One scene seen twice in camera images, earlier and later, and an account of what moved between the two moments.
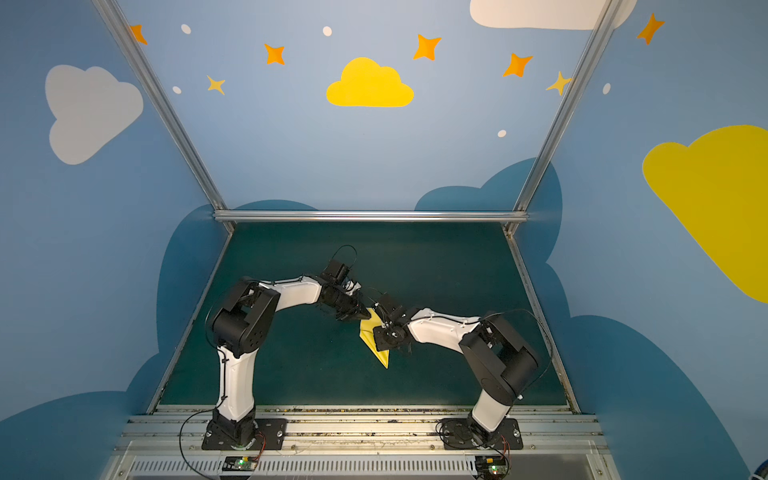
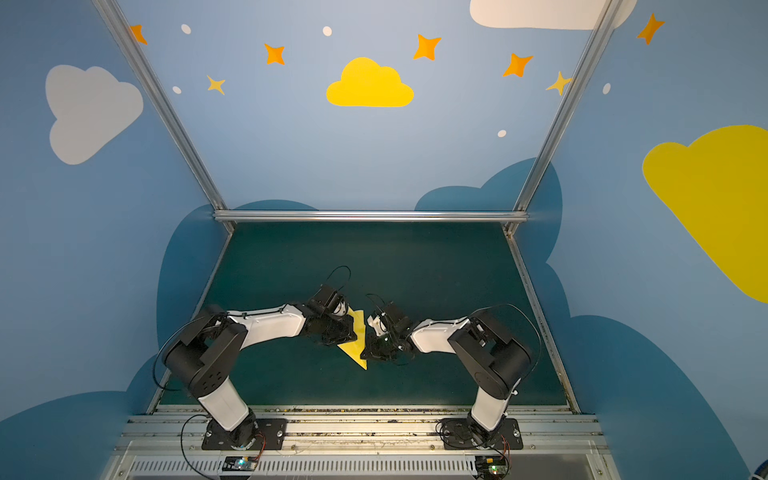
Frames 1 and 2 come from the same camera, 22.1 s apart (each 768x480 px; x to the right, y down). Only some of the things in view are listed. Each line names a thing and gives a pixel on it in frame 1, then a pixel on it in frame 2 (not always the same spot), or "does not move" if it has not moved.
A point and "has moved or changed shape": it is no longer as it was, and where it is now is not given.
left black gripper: (349, 303) → (343, 324)
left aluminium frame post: (167, 111) does not move
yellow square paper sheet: (367, 334) has moved or changed shape
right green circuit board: (491, 466) does not move
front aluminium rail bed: (557, 441) does not move
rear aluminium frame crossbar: (373, 216) does not move
